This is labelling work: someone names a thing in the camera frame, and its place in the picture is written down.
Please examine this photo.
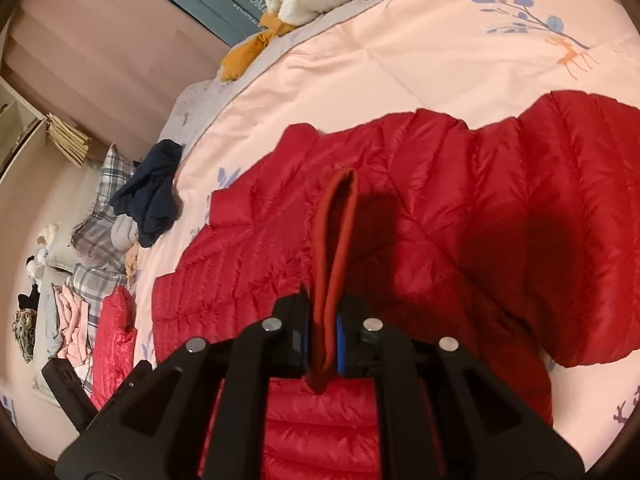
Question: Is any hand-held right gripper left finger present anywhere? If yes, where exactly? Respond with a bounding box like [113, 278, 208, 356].
[55, 285, 314, 480]

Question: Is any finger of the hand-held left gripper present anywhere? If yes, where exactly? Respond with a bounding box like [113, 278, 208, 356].
[41, 359, 99, 432]

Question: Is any pleated curtain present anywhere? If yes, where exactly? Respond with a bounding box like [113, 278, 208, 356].
[0, 0, 227, 127]

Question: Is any plaid pillow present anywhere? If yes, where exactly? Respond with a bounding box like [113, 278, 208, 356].
[96, 143, 139, 212]

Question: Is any orange printed garment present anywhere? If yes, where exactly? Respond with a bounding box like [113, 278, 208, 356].
[124, 244, 142, 287]

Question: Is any red down jacket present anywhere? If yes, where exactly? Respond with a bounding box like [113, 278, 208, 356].
[150, 87, 640, 480]

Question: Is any white shelf unit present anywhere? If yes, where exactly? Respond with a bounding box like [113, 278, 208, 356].
[0, 76, 49, 182]

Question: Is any grey plaid clothing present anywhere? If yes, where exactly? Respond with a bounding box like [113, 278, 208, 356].
[70, 207, 129, 307]

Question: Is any coral down jacket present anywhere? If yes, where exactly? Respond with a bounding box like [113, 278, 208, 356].
[90, 285, 139, 409]

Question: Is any green patterned cloth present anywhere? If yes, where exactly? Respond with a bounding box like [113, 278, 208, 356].
[12, 309, 37, 364]

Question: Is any pink clothes pile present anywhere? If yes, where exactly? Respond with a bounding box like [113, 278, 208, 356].
[52, 284, 94, 367]

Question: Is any grey garment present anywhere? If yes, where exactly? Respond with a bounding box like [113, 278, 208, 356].
[111, 215, 141, 251]

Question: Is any deer print duvet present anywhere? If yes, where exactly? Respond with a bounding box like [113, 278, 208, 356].
[0, 0, 640, 466]

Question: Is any navy garment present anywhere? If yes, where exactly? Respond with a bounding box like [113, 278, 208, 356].
[110, 139, 184, 249]

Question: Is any light blue cloth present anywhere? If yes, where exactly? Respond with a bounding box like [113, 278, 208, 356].
[39, 280, 64, 357]

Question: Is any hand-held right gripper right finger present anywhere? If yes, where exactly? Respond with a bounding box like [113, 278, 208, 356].
[335, 307, 587, 480]

